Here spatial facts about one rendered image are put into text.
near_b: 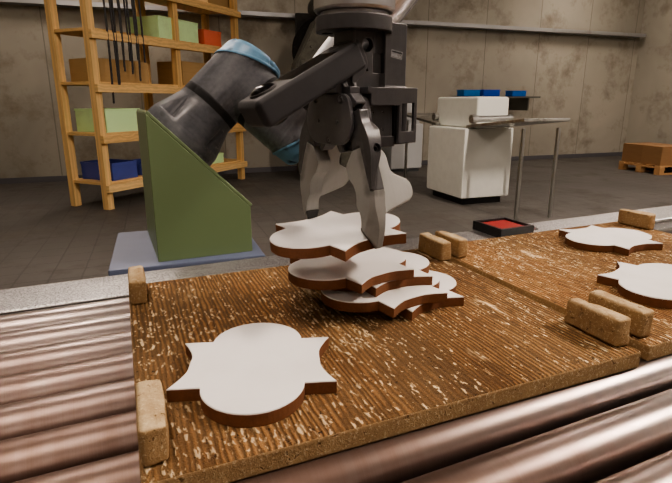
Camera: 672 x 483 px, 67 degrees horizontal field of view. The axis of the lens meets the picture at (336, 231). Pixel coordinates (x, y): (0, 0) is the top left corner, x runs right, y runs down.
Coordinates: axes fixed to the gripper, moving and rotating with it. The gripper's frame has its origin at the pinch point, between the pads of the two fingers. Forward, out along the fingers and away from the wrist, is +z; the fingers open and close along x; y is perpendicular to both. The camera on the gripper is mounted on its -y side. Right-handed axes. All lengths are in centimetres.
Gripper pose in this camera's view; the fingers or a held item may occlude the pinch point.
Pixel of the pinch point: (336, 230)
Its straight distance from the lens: 50.5
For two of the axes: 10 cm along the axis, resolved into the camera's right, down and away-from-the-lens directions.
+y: 8.1, -1.5, 5.6
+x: -5.8, -2.0, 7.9
